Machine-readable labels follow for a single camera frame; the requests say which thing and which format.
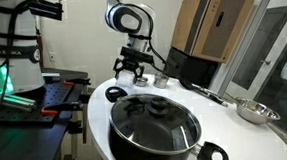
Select round white table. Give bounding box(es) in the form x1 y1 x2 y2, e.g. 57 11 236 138
84 64 287 160

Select aluminium rail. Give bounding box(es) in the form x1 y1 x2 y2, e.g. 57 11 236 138
0 88 38 114

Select steel bowl near edge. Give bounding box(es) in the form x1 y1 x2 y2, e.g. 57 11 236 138
132 75 149 89

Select black perforated robot bench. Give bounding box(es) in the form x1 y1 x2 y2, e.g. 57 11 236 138
0 64 96 160

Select tall steel cup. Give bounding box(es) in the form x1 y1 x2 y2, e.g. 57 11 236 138
153 72 170 89

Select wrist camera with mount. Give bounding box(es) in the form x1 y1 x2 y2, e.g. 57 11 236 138
118 43 156 67

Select black ribbed case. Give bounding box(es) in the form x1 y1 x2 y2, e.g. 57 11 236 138
161 43 222 92

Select glass door white frame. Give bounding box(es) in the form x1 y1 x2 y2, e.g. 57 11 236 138
212 0 287 154

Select black clamp orange handle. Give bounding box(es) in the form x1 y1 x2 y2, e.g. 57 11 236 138
62 76 92 88
40 100 87 118

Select metal door handle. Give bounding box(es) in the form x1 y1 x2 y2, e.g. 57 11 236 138
260 58 273 66

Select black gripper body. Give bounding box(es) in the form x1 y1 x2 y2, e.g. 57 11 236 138
120 58 142 73

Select black cooking pot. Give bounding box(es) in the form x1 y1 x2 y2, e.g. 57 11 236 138
104 79 230 160

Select brown cardboard box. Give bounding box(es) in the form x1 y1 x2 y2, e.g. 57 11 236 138
168 0 262 68

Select wide steel bowl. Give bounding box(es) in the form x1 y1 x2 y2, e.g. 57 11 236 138
234 94 282 126

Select black kitchen tongs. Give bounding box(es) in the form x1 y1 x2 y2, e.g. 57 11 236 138
189 81 229 110

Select white robot base with cables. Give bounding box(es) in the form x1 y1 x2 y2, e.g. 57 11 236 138
0 0 35 131

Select thin black camera cable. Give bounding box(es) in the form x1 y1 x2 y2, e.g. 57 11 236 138
143 8 168 66

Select black spatula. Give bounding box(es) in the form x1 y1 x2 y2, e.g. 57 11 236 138
177 76 205 95

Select black bar camera unit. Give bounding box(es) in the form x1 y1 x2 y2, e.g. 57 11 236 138
25 0 65 24

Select glass pot lid black knob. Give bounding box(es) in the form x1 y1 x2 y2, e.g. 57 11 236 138
107 90 203 159

